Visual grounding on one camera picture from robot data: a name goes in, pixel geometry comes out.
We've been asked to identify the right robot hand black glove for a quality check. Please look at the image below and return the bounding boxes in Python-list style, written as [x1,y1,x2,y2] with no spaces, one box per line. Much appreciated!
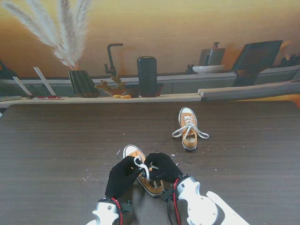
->
[144,152,184,183]

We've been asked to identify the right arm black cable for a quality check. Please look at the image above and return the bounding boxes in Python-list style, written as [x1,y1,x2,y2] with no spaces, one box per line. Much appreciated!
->
[166,201,175,225]

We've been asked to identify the left arm red cable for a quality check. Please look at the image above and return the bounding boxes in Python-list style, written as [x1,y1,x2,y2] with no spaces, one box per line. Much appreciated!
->
[110,197,124,225]

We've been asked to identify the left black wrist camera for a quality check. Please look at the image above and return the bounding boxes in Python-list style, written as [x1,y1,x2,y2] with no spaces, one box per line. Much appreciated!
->
[122,200,135,213]

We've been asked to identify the printed kitchen backdrop banner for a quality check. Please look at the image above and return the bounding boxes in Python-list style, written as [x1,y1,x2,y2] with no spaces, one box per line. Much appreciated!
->
[0,0,300,108]

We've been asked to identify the yellow canvas sneaker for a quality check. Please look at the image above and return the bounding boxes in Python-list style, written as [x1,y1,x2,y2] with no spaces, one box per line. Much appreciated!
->
[122,144,164,197]
[178,107,198,152]

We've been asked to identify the right arm red cable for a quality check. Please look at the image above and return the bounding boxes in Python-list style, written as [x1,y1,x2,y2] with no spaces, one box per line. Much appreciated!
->
[172,179,181,225]

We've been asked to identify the left robot hand black glove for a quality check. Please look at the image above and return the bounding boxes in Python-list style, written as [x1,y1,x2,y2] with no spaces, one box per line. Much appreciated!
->
[105,156,143,199]

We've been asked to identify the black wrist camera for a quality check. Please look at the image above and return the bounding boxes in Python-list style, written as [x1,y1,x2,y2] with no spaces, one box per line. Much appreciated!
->
[163,188,175,203]
[122,200,135,213]

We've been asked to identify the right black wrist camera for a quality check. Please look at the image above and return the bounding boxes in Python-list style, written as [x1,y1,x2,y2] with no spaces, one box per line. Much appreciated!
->
[163,188,175,203]

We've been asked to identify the arm red cable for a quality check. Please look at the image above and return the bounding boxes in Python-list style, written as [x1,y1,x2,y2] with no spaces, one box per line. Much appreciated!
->
[110,197,124,225]
[172,179,181,225]

